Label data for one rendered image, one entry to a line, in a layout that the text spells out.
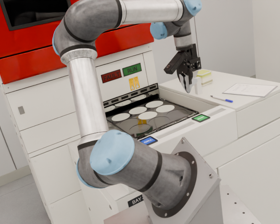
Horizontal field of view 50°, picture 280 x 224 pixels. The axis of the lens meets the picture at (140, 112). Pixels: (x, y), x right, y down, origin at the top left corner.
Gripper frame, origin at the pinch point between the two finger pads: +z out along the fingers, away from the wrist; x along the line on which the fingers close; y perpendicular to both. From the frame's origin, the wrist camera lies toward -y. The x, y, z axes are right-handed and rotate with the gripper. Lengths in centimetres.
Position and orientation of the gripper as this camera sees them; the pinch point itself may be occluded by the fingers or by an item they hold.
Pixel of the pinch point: (186, 90)
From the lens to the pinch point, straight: 137.7
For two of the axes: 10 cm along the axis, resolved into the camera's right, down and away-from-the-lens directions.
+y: 8.1, -3.6, 4.5
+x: -5.5, -2.1, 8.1
